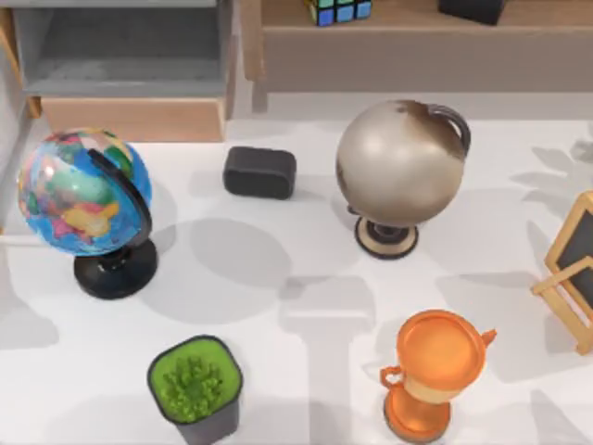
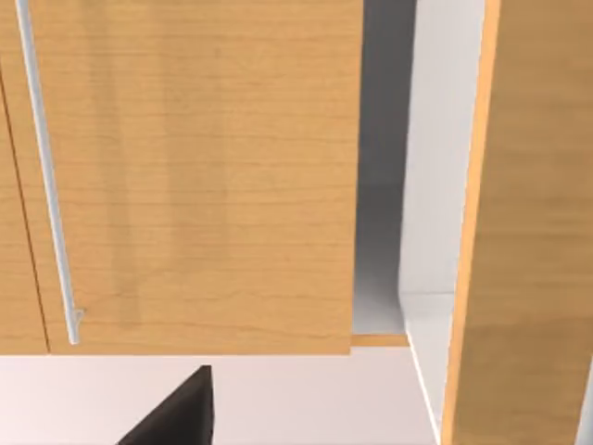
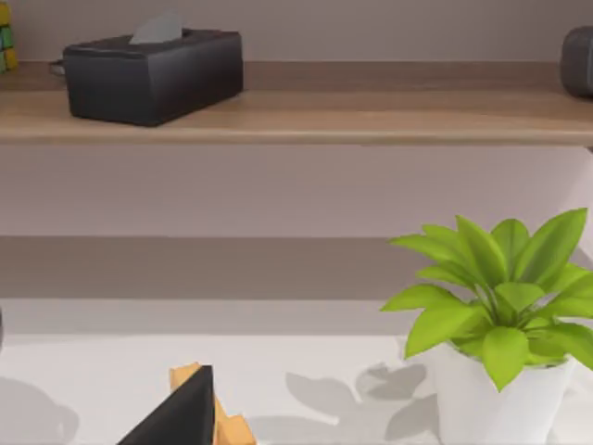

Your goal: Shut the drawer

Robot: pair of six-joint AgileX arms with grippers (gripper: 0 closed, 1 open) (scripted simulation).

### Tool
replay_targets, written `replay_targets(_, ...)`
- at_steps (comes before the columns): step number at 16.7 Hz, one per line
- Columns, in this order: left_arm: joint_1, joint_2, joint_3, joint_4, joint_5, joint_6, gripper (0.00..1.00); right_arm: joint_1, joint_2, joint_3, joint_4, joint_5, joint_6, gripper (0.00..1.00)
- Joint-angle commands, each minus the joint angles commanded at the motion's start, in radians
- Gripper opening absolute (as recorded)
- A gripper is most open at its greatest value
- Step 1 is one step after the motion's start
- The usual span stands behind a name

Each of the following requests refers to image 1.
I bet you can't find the black rounded box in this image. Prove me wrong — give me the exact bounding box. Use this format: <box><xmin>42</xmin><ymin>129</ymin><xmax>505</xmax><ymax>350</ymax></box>
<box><xmin>222</xmin><ymin>146</ymin><xmax>297</xmax><ymax>201</ymax></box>

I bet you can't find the beige brown globe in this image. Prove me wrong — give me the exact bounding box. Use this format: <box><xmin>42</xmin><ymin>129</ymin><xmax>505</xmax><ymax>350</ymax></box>
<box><xmin>334</xmin><ymin>98</ymin><xmax>473</xmax><ymax>261</ymax></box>

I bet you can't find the green plant in black pot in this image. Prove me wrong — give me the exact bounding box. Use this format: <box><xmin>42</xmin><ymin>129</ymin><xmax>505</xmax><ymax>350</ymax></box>
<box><xmin>146</xmin><ymin>335</ymin><xmax>245</xmax><ymax>445</ymax></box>

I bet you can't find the pale wooden drawer front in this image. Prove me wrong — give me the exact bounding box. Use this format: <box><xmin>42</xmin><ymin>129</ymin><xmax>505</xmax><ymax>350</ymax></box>
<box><xmin>40</xmin><ymin>95</ymin><xmax>228</xmax><ymax>143</ymax></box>

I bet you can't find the orange trophy cup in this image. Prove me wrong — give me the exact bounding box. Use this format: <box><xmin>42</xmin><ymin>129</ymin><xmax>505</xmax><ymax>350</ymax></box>
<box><xmin>379</xmin><ymin>309</ymin><xmax>498</xmax><ymax>443</ymax></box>

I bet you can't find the wooden open shelf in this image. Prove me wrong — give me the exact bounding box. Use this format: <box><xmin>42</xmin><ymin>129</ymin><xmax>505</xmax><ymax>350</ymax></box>
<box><xmin>239</xmin><ymin>0</ymin><xmax>593</xmax><ymax>114</ymax></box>

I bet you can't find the colourful puzzle cube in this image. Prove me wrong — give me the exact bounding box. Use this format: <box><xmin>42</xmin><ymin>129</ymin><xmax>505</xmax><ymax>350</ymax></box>
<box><xmin>304</xmin><ymin>0</ymin><xmax>374</xmax><ymax>28</ymax></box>

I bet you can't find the blue colourful globe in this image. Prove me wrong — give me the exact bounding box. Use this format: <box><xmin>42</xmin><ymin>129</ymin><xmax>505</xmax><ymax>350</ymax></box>
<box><xmin>17</xmin><ymin>127</ymin><xmax>159</xmax><ymax>300</ymax></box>

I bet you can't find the wooden framed blackboard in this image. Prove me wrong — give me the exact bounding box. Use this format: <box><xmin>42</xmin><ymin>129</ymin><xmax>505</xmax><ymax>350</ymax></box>
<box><xmin>530</xmin><ymin>189</ymin><xmax>593</xmax><ymax>356</ymax></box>

